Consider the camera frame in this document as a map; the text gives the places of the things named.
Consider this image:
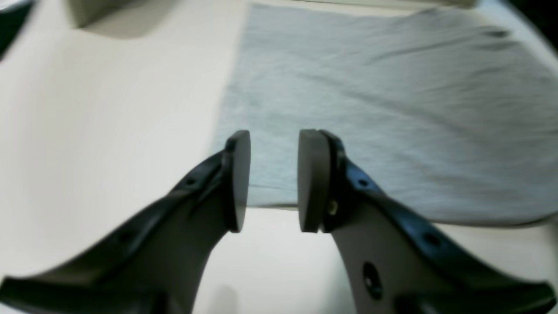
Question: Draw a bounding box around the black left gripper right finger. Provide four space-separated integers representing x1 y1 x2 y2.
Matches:
298 129 557 314

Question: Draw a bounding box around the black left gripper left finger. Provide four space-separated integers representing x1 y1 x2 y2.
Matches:
1 130 251 314

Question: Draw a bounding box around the grey T-shirt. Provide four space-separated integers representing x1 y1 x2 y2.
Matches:
212 4 558 225

